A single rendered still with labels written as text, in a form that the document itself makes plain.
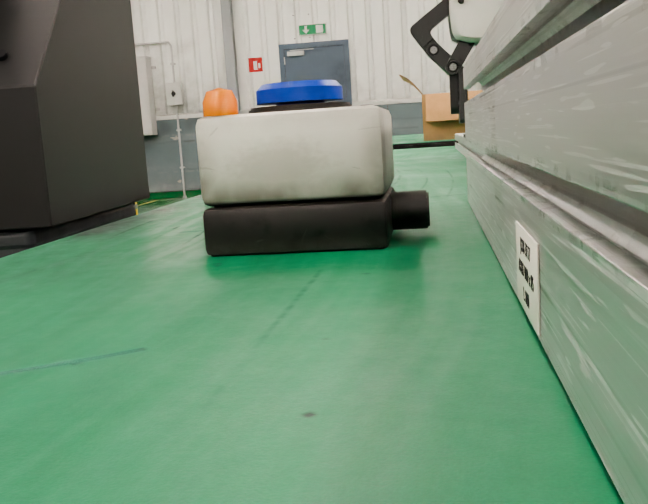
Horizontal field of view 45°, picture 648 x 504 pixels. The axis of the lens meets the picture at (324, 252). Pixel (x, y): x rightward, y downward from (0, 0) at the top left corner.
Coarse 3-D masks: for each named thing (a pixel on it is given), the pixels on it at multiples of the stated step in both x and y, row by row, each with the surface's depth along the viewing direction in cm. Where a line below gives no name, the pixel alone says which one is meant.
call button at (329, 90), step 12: (264, 84) 36; (276, 84) 35; (288, 84) 35; (300, 84) 34; (312, 84) 35; (324, 84) 35; (336, 84) 35; (264, 96) 35; (276, 96) 35; (288, 96) 34; (300, 96) 34; (312, 96) 35; (324, 96) 35; (336, 96) 35
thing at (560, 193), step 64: (512, 0) 19; (576, 0) 16; (640, 0) 8; (512, 64) 30; (576, 64) 11; (640, 64) 8; (512, 128) 21; (576, 128) 12; (640, 128) 8; (512, 192) 21; (576, 192) 18; (640, 192) 8; (512, 256) 22; (576, 256) 12; (640, 256) 12; (576, 320) 12; (640, 320) 8; (576, 384) 13; (640, 384) 9; (640, 448) 9
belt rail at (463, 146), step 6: (456, 138) 151; (462, 138) 124; (456, 144) 152; (462, 144) 140; (468, 144) 105; (474, 144) 91; (462, 150) 126; (468, 150) 110; (474, 150) 104; (480, 150) 81; (480, 156) 92
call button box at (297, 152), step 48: (240, 144) 33; (288, 144) 33; (336, 144) 33; (384, 144) 33; (240, 192) 33; (288, 192) 33; (336, 192) 33; (384, 192) 33; (240, 240) 34; (288, 240) 33; (336, 240) 33; (384, 240) 33
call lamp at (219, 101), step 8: (216, 88) 34; (208, 96) 33; (216, 96) 33; (224, 96) 33; (232, 96) 34; (208, 104) 33; (216, 104) 33; (224, 104) 33; (232, 104) 33; (208, 112) 33; (216, 112) 33; (224, 112) 33; (232, 112) 33
